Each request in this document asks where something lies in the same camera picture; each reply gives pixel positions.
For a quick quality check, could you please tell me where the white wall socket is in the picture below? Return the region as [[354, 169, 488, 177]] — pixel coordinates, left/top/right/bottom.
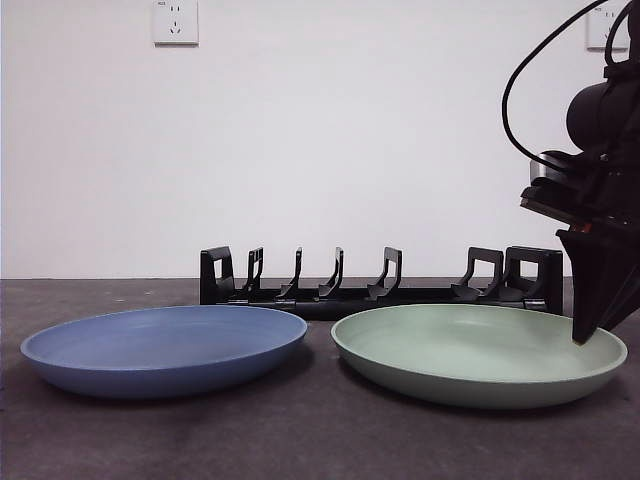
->
[[153, 0, 200, 49], [585, 7, 630, 52]]

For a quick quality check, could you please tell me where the black plate rack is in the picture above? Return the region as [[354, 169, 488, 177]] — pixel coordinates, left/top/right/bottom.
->
[[198, 245, 566, 321]]

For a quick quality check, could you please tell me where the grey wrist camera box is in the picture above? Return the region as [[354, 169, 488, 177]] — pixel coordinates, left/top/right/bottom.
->
[[528, 149, 576, 184]]

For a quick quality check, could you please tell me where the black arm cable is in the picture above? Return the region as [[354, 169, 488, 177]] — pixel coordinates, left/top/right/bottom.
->
[[501, 0, 607, 164]]

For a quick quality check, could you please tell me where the blue round plate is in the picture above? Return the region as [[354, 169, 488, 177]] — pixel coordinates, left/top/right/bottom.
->
[[20, 304, 309, 400]]

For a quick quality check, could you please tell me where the green round plate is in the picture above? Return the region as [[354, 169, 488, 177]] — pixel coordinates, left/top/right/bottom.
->
[[330, 303, 629, 411]]

